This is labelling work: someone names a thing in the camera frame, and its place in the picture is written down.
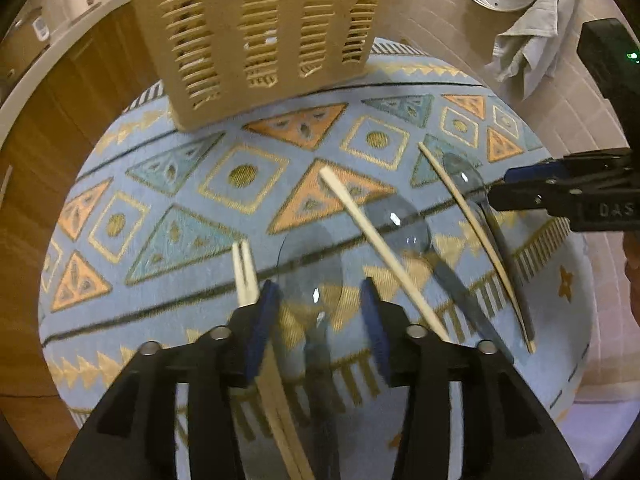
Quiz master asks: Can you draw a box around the blue patterned mat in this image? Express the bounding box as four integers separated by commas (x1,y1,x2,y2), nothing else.
37,37,599,480

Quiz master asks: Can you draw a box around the beige slotted plastic utensil basket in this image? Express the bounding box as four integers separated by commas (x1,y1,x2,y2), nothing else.
124,0,392,132

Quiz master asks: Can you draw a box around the clear grey plastic spoon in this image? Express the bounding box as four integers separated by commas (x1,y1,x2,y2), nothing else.
276,230,347,480
442,152,537,343
364,199,516,365

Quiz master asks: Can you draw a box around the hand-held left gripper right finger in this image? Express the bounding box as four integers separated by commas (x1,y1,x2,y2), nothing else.
360,278,584,480

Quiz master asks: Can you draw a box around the grey cloth towel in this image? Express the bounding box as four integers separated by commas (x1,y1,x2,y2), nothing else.
484,0,582,102

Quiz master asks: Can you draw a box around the person's right forearm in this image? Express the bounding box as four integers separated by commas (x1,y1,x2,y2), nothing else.
622,240,640,323

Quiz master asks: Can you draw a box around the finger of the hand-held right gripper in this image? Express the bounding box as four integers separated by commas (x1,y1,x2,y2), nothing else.
502,149,632,184
491,180,592,214

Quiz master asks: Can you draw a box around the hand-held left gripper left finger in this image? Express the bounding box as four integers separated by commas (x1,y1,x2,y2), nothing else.
57,280,281,480

